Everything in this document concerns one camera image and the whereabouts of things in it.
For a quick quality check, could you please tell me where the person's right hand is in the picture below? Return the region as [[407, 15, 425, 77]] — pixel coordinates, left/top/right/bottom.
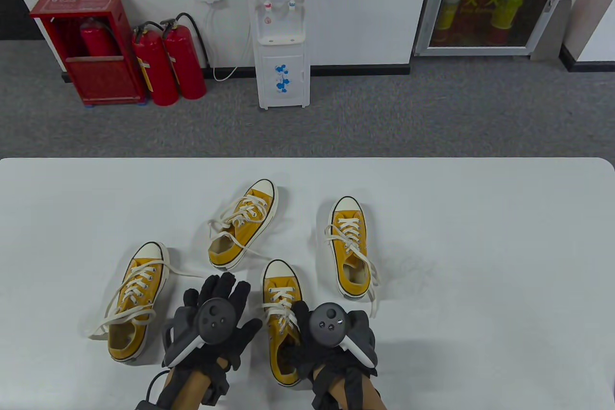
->
[[283, 301, 379, 379]]

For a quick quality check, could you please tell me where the white power cable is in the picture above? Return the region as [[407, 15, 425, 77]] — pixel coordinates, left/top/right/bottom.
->
[[206, 1, 253, 82]]

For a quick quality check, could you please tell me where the black cable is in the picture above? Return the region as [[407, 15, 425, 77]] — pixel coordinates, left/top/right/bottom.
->
[[144, 369, 170, 402]]

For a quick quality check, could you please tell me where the person's left hand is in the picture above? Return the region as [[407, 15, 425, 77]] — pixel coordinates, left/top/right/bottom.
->
[[162, 272, 264, 372]]

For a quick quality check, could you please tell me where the red fire extinguisher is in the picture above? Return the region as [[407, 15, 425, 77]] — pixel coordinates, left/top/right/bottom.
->
[[160, 12, 210, 100], [79, 17, 118, 57], [131, 22, 180, 107]]

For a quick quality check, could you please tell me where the red extinguisher cabinet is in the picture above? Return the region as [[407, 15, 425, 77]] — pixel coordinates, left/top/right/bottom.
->
[[30, 0, 147, 107]]

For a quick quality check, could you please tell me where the white water dispenser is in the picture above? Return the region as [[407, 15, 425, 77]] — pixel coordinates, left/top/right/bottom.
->
[[244, 0, 312, 110]]

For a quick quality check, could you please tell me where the person's right forearm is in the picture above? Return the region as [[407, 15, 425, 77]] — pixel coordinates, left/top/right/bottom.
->
[[313, 364, 386, 410]]

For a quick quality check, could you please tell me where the glass fire hydrant cabinet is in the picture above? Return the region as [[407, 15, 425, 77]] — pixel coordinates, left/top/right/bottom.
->
[[413, 0, 584, 57]]

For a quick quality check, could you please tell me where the black hand controller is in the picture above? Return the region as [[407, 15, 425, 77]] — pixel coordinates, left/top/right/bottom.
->
[[308, 303, 379, 368], [162, 298, 239, 368]]

